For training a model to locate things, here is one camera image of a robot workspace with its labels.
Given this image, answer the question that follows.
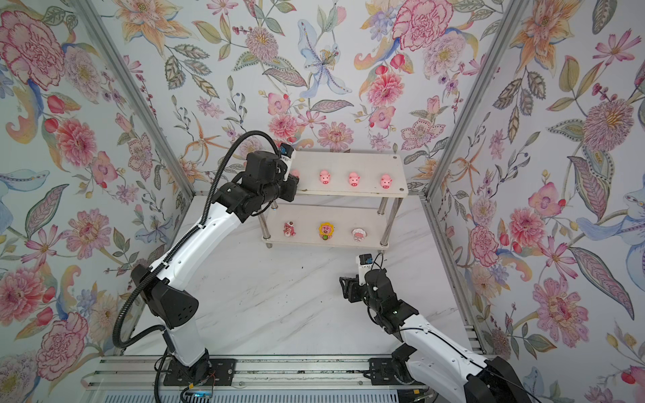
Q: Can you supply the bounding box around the pink bear with strawberry hat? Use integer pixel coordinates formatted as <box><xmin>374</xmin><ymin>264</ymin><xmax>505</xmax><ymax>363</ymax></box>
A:
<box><xmin>283</xmin><ymin>222</ymin><xmax>296</xmax><ymax>238</ymax></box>

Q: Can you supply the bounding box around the pink bear yellow flower toy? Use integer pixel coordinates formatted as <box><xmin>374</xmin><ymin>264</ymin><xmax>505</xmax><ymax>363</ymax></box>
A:
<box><xmin>318</xmin><ymin>223</ymin><xmax>335</xmax><ymax>241</ymax></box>

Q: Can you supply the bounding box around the pink bear white bowl toy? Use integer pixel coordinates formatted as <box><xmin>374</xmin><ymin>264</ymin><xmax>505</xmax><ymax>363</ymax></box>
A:
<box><xmin>352</xmin><ymin>228</ymin><xmax>367</xmax><ymax>243</ymax></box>

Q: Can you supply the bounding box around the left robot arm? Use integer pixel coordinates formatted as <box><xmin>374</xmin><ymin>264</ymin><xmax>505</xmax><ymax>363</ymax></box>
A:
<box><xmin>133</xmin><ymin>145</ymin><xmax>299</xmax><ymax>384</ymax></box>

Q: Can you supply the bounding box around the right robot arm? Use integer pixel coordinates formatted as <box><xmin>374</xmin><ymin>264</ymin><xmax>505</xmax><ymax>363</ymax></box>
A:
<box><xmin>339</xmin><ymin>270</ymin><xmax>539</xmax><ymax>402</ymax></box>

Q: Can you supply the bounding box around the white two-tier shelf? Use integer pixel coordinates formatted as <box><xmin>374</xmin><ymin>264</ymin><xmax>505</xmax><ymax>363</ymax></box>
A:
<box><xmin>260</xmin><ymin>151</ymin><xmax>408</xmax><ymax>252</ymax></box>

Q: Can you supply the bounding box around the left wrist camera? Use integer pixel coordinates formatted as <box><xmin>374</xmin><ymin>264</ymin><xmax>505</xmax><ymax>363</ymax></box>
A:
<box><xmin>279</xmin><ymin>143</ymin><xmax>295</xmax><ymax>181</ymax></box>

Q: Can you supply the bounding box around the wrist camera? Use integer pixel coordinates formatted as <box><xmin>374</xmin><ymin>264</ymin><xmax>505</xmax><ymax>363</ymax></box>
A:
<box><xmin>279</xmin><ymin>143</ymin><xmax>295</xmax><ymax>181</ymax></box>
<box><xmin>356</xmin><ymin>254</ymin><xmax>374</xmax><ymax>286</ymax></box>

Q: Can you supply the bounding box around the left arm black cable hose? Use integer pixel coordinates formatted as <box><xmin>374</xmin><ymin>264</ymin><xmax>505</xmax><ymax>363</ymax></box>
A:
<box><xmin>112</xmin><ymin>130</ymin><xmax>281</xmax><ymax>403</ymax></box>

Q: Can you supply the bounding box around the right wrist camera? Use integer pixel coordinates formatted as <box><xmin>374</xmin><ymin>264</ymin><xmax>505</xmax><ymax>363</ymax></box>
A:
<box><xmin>356</xmin><ymin>254</ymin><xmax>374</xmax><ymax>286</ymax></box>

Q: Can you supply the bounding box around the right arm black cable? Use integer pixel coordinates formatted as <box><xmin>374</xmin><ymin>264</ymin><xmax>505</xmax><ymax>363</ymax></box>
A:
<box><xmin>364</xmin><ymin>251</ymin><xmax>545</xmax><ymax>403</ymax></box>

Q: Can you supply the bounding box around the left aluminium corner post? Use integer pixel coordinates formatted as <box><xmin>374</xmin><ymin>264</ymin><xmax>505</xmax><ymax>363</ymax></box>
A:
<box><xmin>72</xmin><ymin>0</ymin><xmax>195</xmax><ymax>199</ymax></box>

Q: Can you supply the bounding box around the aluminium corner post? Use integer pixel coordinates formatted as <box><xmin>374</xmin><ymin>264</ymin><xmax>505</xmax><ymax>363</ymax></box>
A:
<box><xmin>72</xmin><ymin>0</ymin><xmax>195</xmax><ymax>199</ymax></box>
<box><xmin>423</xmin><ymin>1</ymin><xmax>527</xmax><ymax>203</ymax></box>

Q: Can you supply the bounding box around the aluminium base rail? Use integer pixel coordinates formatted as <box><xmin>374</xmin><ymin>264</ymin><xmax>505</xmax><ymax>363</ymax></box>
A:
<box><xmin>81</xmin><ymin>354</ymin><xmax>423</xmax><ymax>391</ymax></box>

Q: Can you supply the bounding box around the right aluminium corner post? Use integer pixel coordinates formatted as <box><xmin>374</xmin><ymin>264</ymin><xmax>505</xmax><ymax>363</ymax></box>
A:
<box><xmin>423</xmin><ymin>1</ymin><xmax>527</xmax><ymax>203</ymax></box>

